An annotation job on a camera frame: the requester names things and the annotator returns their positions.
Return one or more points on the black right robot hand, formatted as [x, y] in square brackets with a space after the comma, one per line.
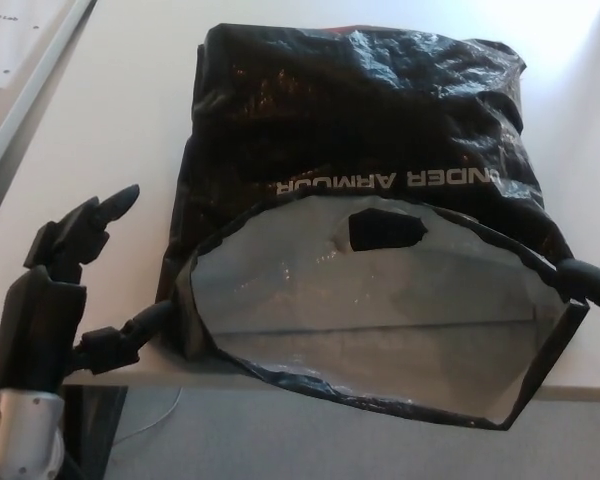
[590, 280]

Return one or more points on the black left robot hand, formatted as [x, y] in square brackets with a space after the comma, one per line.
[35, 320]

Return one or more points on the black Under Armour plastic bag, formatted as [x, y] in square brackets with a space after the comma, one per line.
[340, 125]

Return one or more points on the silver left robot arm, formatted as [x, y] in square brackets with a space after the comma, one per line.
[20, 425]

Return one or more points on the white printed paper sheet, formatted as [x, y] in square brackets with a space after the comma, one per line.
[5, 40]

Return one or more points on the black desk leg frame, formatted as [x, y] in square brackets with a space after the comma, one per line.
[95, 420]

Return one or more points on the grey metal desk rail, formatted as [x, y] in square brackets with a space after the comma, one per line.
[40, 75]

